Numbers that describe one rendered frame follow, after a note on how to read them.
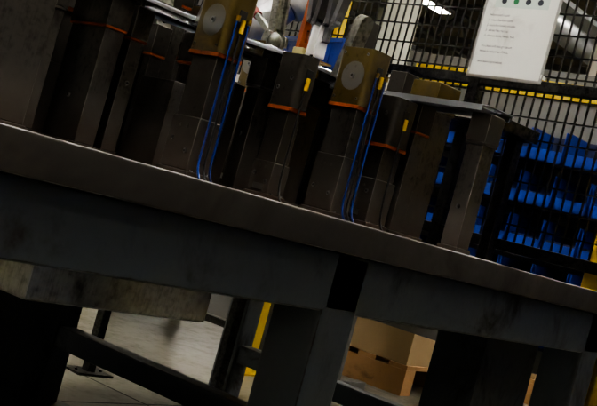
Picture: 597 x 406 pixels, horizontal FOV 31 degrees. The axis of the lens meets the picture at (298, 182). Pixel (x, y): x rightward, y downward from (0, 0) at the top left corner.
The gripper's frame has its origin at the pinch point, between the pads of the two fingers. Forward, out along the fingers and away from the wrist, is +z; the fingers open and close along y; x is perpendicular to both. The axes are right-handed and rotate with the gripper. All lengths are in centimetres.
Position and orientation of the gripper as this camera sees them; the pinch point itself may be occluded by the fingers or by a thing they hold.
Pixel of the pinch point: (318, 42)
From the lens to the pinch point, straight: 238.5
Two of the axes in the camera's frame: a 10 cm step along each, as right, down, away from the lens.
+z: -2.6, 9.6, -0.3
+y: -6.8, -1.7, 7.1
